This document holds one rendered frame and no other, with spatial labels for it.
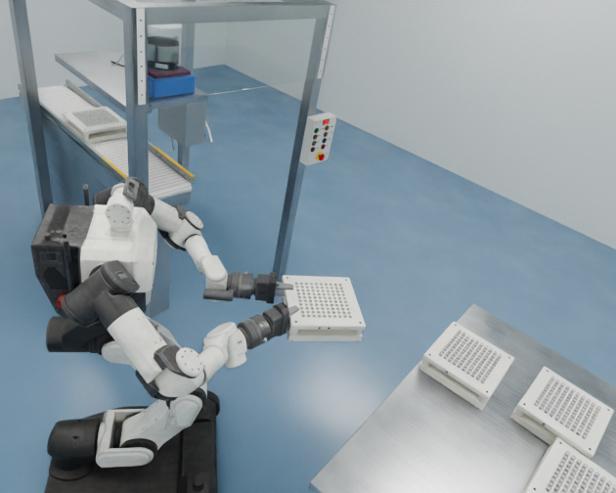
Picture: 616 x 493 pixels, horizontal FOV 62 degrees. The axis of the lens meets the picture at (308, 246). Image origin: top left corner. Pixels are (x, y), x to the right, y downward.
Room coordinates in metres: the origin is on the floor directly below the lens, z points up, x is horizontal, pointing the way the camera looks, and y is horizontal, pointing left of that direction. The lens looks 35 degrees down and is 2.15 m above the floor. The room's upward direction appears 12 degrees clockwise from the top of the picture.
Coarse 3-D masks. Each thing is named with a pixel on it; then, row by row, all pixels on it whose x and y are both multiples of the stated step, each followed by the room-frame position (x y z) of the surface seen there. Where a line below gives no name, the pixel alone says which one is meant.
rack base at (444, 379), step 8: (424, 368) 1.26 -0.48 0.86; (432, 368) 1.26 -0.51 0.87; (432, 376) 1.24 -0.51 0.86; (440, 376) 1.23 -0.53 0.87; (448, 376) 1.24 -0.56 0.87; (448, 384) 1.21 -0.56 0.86; (456, 384) 1.21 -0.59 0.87; (456, 392) 1.19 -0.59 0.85; (464, 392) 1.18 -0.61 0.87; (472, 392) 1.19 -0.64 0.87; (472, 400) 1.16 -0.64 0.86; (480, 408) 1.14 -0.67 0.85
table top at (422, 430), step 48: (480, 336) 1.50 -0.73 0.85; (528, 336) 1.56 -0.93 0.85; (432, 384) 1.21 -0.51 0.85; (528, 384) 1.30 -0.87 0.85; (576, 384) 1.35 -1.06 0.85; (384, 432) 0.98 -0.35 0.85; (432, 432) 1.02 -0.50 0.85; (480, 432) 1.05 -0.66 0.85; (528, 432) 1.09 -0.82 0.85; (336, 480) 0.79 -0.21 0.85; (384, 480) 0.82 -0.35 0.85; (432, 480) 0.85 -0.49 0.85; (480, 480) 0.89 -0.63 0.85; (528, 480) 0.92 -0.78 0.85
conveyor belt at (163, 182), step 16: (48, 96) 2.70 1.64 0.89; (64, 96) 2.74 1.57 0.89; (96, 144) 2.27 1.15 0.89; (112, 144) 2.31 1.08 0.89; (112, 160) 2.14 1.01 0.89; (160, 160) 2.24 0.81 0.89; (160, 176) 2.09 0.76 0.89; (176, 176) 2.12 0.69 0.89; (160, 192) 1.97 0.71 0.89; (176, 192) 2.02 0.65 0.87
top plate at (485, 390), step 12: (456, 324) 1.46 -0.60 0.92; (444, 336) 1.38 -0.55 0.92; (432, 348) 1.31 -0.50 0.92; (456, 348) 1.33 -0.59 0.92; (468, 348) 1.34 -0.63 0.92; (492, 348) 1.37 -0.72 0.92; (432, 360) 1.25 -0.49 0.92; (444, 360) 1.26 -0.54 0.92; (480, 360) 1.30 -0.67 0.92; (504, 360) 1.32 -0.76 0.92; (444, 372) 1.22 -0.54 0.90; (456, 372) 1.22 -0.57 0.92; (492, 372) 1.25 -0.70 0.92; (504, 372) 1.27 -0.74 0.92; (468, 384) 1.18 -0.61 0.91; (480, 384) 1.19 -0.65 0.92; (492, 384) 1.20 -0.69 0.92
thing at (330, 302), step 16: (304, 288) 1.34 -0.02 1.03; (320, 288) 1.36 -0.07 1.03; (336, 288) 1.39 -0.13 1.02; (352, 288) 1.40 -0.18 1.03; (288, 304) 1.25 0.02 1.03; (304, 304) 1.27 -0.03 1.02; (320, 304) 1.28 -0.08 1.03; (336, 304) 1.30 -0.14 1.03; (352, 304) 1.31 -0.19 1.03; (304, 320) 1.19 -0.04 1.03; (320, 320) 1.20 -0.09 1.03; (336, 320) 1.22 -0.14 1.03; (352, 320) 1.24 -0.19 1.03
